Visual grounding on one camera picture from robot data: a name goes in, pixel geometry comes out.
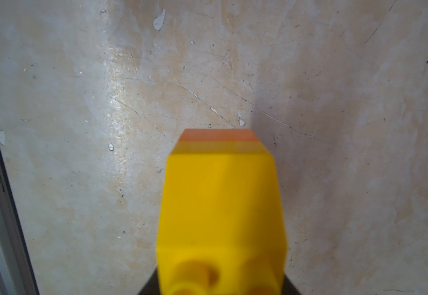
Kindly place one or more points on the yellow lego brick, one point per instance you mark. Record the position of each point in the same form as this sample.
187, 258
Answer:
221, 229

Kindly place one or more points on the orange lego brick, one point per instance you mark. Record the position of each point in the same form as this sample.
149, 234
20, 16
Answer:
218, 135

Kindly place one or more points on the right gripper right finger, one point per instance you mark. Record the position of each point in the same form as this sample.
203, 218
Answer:
288, 288

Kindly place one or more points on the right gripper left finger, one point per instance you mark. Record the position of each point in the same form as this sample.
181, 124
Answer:
152, 285

